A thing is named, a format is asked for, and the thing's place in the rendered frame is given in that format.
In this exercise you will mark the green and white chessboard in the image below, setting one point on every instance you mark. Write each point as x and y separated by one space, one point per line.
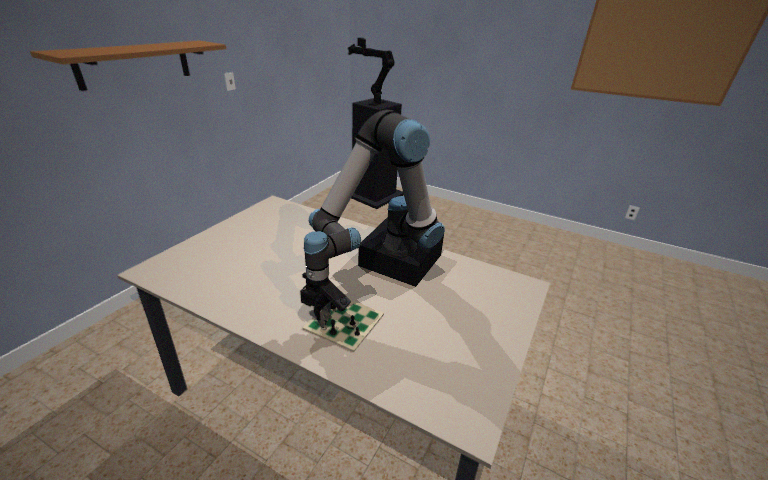
365 318

